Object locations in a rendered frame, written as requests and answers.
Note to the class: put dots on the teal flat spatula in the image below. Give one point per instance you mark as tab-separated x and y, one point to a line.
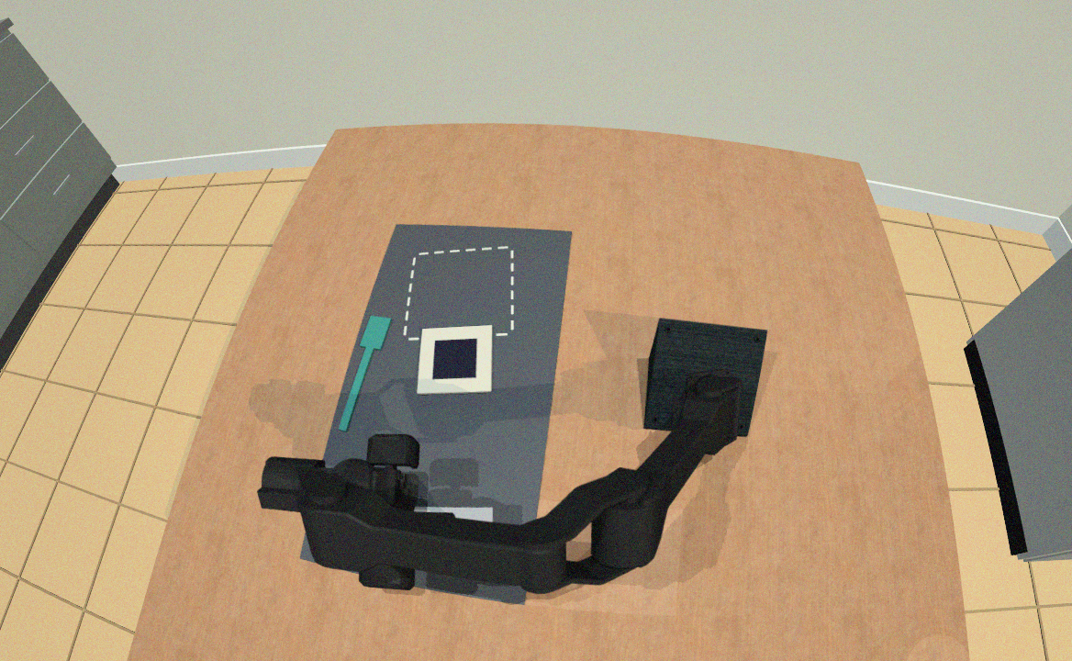
373	339

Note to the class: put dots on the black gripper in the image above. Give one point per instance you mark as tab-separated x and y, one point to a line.
392	450

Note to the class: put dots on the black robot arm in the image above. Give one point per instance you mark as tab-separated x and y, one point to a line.
351	525

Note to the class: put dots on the cream square tile with dark square mark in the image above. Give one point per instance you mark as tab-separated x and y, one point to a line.
455	360

